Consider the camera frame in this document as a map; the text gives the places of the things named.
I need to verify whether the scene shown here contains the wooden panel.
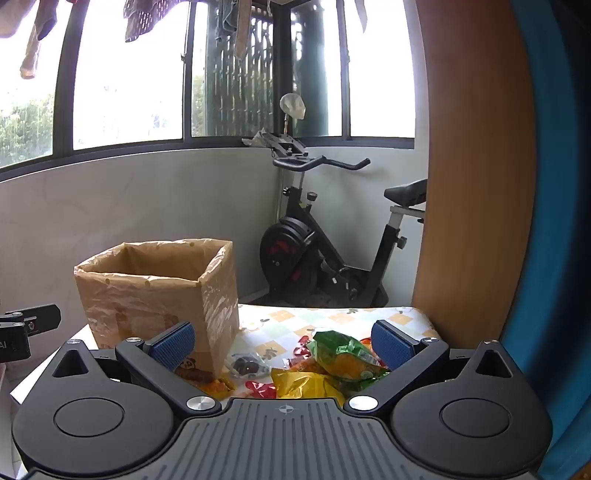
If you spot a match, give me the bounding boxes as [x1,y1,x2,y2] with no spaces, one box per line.
[412,0,539,344]

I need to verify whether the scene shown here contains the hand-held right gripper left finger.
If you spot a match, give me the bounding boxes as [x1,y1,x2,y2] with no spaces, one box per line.
[51,322,222,415]

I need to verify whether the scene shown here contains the grey hanging sock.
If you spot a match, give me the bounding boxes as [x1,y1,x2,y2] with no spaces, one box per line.
[19,11,52,80]

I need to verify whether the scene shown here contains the cardboard box with plastic liner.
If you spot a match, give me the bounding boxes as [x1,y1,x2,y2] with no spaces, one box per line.
[74,237,241,380]

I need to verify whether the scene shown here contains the orange yellow snack packet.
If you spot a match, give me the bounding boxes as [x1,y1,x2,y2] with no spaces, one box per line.
[202,377,237,400]

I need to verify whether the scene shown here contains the black folding rack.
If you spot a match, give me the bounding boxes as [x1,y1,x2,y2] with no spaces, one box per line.
[261,131,309,160]

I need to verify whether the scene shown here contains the red snack packet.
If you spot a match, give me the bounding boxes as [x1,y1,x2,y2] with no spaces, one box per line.
[245,379,278,400]

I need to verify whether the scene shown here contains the green snack packet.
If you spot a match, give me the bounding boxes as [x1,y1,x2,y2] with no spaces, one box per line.
[307,330,392,381]

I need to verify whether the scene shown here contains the dark hanging garment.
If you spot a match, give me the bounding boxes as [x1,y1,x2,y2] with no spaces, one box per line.
[0,0,72,41]

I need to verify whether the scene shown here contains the checkered tablecloth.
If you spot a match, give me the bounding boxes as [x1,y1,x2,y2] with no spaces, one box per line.
[231,304,451,402]

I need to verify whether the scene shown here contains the hanging jeans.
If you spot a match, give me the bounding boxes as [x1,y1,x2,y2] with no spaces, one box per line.
[217,0,254,62]

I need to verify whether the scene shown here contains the beige cloth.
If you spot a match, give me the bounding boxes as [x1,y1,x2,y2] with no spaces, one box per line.
[241,130,273,148]

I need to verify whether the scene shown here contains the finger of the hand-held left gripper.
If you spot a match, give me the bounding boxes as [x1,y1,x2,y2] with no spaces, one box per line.
[0,304,62,335]

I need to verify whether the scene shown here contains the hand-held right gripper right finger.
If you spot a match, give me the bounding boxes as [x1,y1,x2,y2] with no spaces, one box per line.
[344,319,526,414]

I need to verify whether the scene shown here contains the blue curtain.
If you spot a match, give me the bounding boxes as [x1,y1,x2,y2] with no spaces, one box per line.
[501,0,591,480]

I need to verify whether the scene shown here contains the black exercise bike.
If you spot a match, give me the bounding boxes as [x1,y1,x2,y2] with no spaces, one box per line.
[259,157,428,308]

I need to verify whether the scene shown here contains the clear packet of dark snacks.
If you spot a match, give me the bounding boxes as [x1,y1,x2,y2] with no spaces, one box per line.
[225,352,273,380]

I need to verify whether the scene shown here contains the patterned hanging garment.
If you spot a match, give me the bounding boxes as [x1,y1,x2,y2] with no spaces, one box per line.
[124,0,191,43]

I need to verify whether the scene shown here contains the green lattice screen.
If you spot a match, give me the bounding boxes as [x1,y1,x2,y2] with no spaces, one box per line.
[205,0,278,137]

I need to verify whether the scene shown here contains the brown snack packet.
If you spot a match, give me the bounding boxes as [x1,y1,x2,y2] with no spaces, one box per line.
[174,361,216,384]

